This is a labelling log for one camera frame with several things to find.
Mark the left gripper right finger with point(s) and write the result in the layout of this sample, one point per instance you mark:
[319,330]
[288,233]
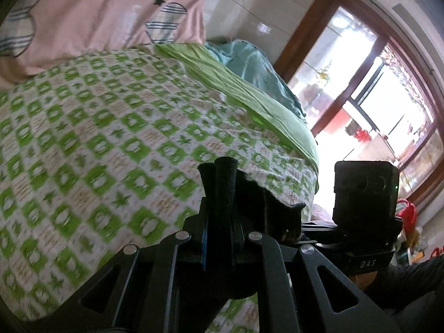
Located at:
[300,290]

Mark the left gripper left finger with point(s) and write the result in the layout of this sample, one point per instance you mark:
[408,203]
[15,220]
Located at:
[153,289]

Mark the black pants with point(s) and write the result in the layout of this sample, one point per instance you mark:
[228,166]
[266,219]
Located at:
[234,206]

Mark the person's dark sleeve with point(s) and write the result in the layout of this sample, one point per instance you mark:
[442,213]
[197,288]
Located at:
[411,296]

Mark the red bag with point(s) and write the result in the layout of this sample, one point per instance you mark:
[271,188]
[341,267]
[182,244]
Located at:
[407,213]

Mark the green checkered bed sheet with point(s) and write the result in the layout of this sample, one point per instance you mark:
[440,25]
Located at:
[102,151]

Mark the wooden framed window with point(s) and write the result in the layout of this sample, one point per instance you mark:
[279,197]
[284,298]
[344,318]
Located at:
[365,97]

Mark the teal quilt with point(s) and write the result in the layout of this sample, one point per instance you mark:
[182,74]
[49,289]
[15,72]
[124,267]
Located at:
[251,64]

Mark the pink heart-print duvet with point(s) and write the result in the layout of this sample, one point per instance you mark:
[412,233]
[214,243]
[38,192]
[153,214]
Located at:
[36,35]

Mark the black camera box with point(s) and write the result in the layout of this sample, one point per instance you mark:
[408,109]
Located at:
[365,190]

